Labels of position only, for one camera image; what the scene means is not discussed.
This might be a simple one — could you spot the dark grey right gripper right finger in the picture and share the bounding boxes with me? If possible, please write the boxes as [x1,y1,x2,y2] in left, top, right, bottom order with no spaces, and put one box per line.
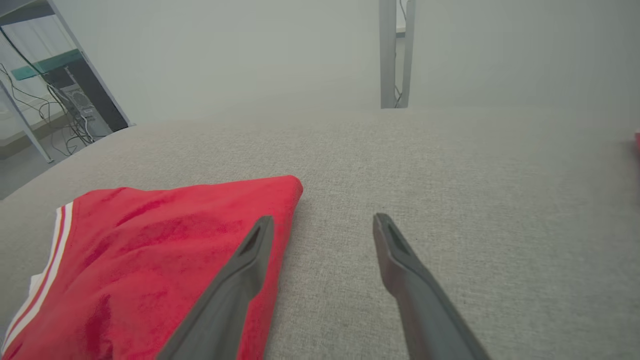
[372,212,493,360]

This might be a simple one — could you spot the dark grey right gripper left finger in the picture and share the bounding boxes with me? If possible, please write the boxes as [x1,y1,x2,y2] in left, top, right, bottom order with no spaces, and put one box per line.
[157,216,275,360]

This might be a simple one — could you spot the red white basketball jersey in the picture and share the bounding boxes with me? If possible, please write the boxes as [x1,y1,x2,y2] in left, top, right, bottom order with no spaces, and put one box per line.
[0,175,304,360]

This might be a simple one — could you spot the grey fabric sofa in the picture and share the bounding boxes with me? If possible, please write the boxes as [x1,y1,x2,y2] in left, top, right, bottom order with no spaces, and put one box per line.
[0,105,640,360]

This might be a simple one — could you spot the black computer tower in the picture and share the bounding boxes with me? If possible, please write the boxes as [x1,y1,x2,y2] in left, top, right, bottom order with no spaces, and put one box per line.
[42,65,130,138]

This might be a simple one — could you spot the teal board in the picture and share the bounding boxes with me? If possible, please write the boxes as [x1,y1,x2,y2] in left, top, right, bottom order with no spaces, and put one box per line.
[11,49,85,82]

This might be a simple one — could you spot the tangled black cables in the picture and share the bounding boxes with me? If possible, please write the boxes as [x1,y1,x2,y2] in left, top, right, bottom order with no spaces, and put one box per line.
[0,27,96,156]

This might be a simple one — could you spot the grey metal partition post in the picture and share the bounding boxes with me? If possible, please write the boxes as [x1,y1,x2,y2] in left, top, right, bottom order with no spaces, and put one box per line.
[378,0,417,109]

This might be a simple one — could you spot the grey metal desk frame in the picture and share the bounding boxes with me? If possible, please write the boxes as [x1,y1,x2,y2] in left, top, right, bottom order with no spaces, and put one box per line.
[0,0,135,165]

